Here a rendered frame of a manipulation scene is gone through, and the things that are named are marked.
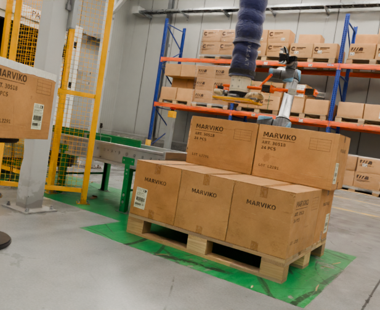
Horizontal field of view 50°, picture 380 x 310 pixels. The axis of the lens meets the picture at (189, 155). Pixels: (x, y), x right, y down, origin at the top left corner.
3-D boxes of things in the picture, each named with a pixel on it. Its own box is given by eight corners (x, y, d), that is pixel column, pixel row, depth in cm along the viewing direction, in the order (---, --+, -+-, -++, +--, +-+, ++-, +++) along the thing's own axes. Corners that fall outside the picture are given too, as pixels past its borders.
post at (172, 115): (154, 201, 446) (168, 110, 441) (158, 200, 452) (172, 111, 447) (159, 202, 443) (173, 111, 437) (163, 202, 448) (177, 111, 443)
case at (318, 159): (251, 174, 316) (259, 123, 314) (269, 174, 350) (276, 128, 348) (330, 190, 285) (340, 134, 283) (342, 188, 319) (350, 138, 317)
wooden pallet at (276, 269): (125, 232, 302) (129, 213, 302) (195, 218, 387) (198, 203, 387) (281, 284, 239) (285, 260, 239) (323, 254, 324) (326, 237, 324)
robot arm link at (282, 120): (271, 135, 425) (287, 72, 443) (287, 139, 420) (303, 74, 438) (270, 130, 410) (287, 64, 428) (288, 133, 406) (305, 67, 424)
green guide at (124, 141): (40, 129, 512) (41, 122, 512) (47, 130, 521) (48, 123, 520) (139, 148, 428) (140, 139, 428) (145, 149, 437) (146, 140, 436)
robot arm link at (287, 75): (280, 81, 386) (283, 68, 385) (292, 83, 383) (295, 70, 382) (279, 80, 377) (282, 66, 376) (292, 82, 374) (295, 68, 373)
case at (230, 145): (185, 162, 347) (192, 115, 345) (208, 163, 381) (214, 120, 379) (250, 174, 316) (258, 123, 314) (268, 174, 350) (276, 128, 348)
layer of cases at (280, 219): (129, 213, 302) (137, 159, 300) (198, 203, 386) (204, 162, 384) (284, 260, 239) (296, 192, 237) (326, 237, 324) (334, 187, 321)
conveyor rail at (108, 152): (-3, 138, 465) (-1, 121, 464) (0, 138, 469) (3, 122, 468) (159, 174, 344) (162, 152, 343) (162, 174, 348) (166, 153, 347)
